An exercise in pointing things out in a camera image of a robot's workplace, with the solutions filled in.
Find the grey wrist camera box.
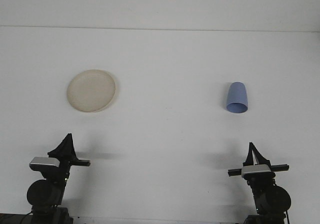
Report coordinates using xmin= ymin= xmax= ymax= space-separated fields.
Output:
xmin=29 ymin=156 xmax=61 ymax=171
xmin=241 ymin=164 xmax=273 ymax=178

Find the pale blue cup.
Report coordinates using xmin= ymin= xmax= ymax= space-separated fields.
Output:
xmin=225 ymin=82 xmax=249 ymax=114

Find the pale round plate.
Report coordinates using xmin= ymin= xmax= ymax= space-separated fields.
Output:
xmin=66 ymin=69 xmax=117 ymax=113

